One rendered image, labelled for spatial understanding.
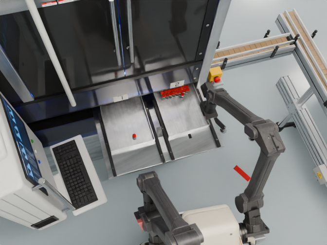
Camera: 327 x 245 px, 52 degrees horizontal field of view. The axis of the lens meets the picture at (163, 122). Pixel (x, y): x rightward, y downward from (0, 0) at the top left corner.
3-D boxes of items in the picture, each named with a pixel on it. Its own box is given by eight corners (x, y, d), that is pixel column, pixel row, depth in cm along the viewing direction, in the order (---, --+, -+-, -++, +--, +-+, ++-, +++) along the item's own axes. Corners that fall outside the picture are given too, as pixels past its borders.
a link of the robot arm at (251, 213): (249, 221, 146) (260, 218, 148) (247, 200, 144) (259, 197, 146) (238, 212, 155) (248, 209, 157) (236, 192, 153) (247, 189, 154)
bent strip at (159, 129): (155, 131, 201) (156, 127, 195) (160, 130, 201) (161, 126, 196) (162, 152, 195) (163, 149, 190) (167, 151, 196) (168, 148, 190)
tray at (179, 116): (151, 90, 212) (151, 87, 209) (190, 80, 216) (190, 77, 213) (168, 138, 199) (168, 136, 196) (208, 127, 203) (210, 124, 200)
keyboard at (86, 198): (52, 148, 201) (51, 147, 199) (74, 139, 204) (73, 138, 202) (74, 210, 187) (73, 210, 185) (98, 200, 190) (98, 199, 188)
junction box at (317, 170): (312, 169, 240) (318, 165, 232) (318, 167, 241) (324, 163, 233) (320, 184, 236) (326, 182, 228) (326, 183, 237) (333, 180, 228)
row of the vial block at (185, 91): (160, 98, 210) (161, 94, 206) (188, 91, 213) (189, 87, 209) (162, 101, 209) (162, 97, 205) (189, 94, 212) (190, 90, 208)
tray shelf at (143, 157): (91, 106, 208) (90, 104, 206) (197, 79, 219) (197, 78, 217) (109, 179, 189) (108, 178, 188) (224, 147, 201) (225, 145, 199)
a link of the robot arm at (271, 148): (269, 148, 118) (293, 143, 121) (249, 123, 128) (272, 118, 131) (241, 217, 149) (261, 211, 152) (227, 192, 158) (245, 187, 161)
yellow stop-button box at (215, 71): (205, 72, 210) (207, 65, 203) (216, 69, 211) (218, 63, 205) (209, 82, 207) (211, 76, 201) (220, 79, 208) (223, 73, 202)
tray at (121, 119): (98, 102, 207) (97, 100, 203) (139, 93, 211) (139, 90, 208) (111, 153, 194) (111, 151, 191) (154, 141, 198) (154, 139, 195)
